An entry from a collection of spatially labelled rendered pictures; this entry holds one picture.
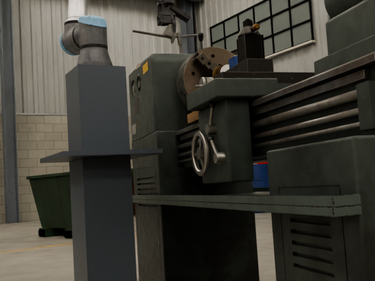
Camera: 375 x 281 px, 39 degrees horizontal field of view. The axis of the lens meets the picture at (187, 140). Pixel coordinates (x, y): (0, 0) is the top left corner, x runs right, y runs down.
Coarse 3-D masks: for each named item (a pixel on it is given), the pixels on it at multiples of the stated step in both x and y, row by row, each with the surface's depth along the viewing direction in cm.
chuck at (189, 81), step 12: (204, 48) 245; (216, 48) 247; (192, 60) 242; (216, 60) 246; (228, 60) 248; (180, 72) 247; (192, 72) 242; (204, 72) 244; (180, 84) 245; (192, 84) 241
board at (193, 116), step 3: (195, 111) 219; (198, 111) 215; (189, 114) 227; (192, 114) 223; (195, 114) 219; (189, 117) 227; (192, 117) 223; (195, 117) 219; (198, 117) 215; (189, 120) 227; (192, 120) 223; (195, 120) 220; (198, 120) 221; (189, 123) 229; (192, 123) 230
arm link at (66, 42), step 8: (72, 0) 230; (80, 0) 230; (72, 8) 230; (80, 8) 230; (72, 16) 229; (64, 24) 230; (72, 24) 227; (64, 32) 229; (72, 32) 223; (64, 40) 228; (72, 40) 224; (64, 48) 231; (72, 48) 227
